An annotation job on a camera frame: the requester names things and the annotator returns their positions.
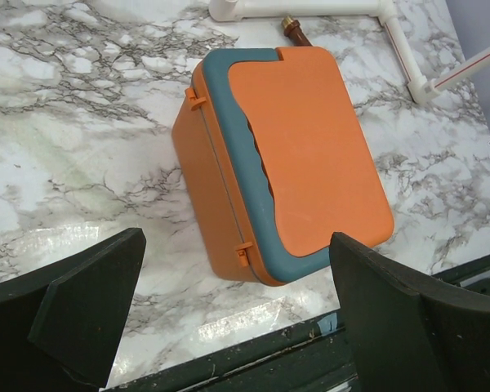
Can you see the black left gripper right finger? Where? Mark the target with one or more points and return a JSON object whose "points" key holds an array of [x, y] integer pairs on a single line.
{"points": [[409, 331]]}

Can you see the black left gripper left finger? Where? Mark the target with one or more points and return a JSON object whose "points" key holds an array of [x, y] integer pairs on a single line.
{"points": [[60, 325]]}

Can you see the orange medicine kit box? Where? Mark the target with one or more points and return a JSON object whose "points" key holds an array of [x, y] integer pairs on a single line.
{"points": [[319, 168]]}

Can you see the brown faucet blue knob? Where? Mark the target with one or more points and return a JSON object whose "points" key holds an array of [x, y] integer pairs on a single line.
{"points": [[292, 30]]}

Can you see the teal box carry handle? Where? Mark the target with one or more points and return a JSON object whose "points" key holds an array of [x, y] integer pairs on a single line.
{"points": [[240, 168]]}

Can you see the white PVC pipe frame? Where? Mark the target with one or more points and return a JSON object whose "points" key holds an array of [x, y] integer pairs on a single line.
{"points": [[422, 89]]}

